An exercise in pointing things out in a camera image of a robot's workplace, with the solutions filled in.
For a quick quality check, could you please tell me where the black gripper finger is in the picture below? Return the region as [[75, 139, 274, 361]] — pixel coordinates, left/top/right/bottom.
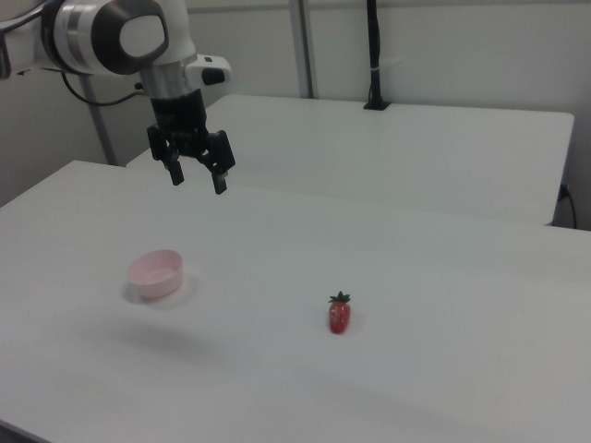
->
[[198, 154, 231, 195], [162, 146, 185, 186]]

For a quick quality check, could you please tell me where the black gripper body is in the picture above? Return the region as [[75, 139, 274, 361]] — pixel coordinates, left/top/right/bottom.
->
[[146, 90, 236, 174]]

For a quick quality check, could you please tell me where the red toy strawberry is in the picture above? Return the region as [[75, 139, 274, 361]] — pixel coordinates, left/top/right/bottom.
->
[[327, 290, 353, 335]]

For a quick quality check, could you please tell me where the pink plastic bowl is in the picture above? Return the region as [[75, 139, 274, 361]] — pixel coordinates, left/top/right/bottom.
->
[[127, 248, 185, 299]]

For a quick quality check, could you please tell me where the white side table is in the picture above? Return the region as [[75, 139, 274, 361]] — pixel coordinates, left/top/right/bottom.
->
[[127, 94, 576, 227]]

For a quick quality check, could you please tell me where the aluminium frame post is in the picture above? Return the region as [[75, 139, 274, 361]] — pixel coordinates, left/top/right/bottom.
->
[[288, 0, 320, 99], [80, 76, 116, 165]]

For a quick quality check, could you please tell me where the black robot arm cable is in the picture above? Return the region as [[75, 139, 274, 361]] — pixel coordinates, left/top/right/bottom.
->
[[62, 73, 144, 107]]

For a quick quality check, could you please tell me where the black wall cable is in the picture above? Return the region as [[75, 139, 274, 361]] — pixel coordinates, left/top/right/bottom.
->
[[558, 184, 578, 228]]

